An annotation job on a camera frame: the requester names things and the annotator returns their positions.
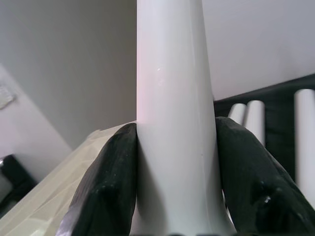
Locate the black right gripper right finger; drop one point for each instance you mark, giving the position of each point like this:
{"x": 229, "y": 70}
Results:
{"x": 258, "y": 191}

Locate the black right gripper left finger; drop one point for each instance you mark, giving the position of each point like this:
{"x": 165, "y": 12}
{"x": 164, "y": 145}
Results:
{"x": 105, "y": 191}

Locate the white plastic table top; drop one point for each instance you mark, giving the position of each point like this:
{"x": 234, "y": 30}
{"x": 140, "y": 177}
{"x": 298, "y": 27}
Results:
{"x": 49, "y": 184}

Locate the white plastic table leg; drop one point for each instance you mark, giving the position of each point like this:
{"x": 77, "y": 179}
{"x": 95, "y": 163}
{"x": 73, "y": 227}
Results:
{"x": 237, "y": 113}
{"x": 172, "y": 98}
{"x": 254, "y": 118}
{"x": 305, "y": 135}

